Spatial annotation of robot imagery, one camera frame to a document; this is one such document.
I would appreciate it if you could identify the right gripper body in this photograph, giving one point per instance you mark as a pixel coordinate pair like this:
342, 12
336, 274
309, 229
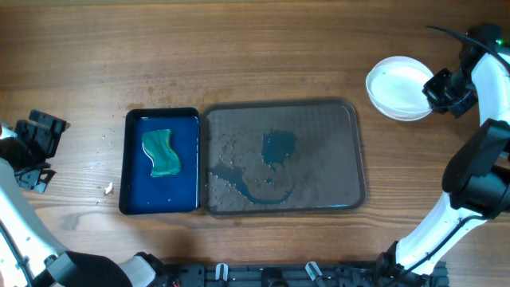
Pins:
445, 92

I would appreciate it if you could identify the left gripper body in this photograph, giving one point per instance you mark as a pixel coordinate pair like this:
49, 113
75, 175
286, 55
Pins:
33, 144

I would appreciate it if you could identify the white plate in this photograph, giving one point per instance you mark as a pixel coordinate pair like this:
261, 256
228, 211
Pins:
401, 116
397, 83

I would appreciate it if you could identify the green yellow sponge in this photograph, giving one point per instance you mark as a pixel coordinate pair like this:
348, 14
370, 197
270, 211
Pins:
157, 147

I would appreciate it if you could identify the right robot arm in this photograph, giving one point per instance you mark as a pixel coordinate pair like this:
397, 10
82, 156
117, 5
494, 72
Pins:
474, 188

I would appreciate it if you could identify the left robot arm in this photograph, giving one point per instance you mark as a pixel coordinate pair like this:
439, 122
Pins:
39, 257

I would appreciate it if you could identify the black water basin tray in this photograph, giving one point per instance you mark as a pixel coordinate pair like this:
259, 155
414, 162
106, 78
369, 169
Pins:
139, 192

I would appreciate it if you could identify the brown serving tray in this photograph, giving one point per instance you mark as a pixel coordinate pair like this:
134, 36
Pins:
278, 157

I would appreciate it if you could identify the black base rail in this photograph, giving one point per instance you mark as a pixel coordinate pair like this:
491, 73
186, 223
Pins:
355, 273

